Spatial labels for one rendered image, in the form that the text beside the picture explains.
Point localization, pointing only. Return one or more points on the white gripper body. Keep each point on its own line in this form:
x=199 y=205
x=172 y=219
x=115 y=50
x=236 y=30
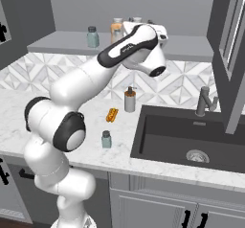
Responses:
x=129 y=28

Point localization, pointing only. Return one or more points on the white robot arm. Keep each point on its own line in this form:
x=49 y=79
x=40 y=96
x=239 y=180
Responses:
x=70 y=88

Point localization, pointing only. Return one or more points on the orange condiment bottle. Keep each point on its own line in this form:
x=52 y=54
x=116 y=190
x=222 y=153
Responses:
x=116 y=30

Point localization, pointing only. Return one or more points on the teal shaker with dark cap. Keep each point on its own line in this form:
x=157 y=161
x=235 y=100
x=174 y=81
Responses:
x=106 y=139
x=93 y=37

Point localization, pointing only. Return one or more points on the grey cabinet shelf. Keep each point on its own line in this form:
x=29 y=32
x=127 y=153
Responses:
x=70 y=45

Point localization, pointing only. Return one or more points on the dark grey cabinet front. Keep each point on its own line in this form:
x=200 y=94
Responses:
x=102 y=200

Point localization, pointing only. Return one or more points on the grey base cabinet door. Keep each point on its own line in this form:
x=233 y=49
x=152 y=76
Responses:
x=153 y=211
x=225 y=219
x=12 y=196

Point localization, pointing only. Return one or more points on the grey jar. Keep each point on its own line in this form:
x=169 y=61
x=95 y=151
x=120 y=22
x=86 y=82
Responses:
x=137 y=19

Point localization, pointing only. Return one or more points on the hot dog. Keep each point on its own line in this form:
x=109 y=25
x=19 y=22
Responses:
x=112 y=115

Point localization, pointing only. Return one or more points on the dark grey tap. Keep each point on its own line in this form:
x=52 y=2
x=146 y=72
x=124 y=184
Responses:
x=204 y=102

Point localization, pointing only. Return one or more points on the black sink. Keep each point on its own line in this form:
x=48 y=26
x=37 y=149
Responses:
x=188 y=139

